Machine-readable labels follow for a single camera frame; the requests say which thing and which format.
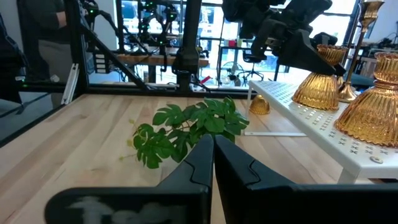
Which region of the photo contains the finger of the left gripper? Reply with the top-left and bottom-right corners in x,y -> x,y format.
312,32 -> 338,47
279,29 -> 346,77

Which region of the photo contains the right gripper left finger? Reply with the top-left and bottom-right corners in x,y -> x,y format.
44,134 -> 215,224

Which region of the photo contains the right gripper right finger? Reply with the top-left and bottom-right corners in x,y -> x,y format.
214,134 -> 398,224

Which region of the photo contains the amber ribbed glass candle holder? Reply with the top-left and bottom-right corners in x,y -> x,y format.
334,52 -> 398,147
292,44 -> 348,112
248,94 -> 271,116

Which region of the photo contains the short brass candlestick holder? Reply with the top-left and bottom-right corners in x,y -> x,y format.
337,0 -> 386,103

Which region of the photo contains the black office chair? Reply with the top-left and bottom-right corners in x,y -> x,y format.
228,49 -> 265,86

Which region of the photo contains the green artificial potted plant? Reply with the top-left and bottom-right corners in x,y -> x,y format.
119,96 -> 251,170

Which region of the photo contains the white perforated metal shelf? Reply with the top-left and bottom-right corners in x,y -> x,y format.
244,80 -> 398,184

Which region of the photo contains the background wooden workbench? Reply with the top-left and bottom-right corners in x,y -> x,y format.
116,52 -> 210,68

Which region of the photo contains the silver aluminium extrusion bar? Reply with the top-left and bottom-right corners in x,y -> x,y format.
60,63 -> 81,106

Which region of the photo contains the person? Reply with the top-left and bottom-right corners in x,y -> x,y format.
18,0 -> 75,110

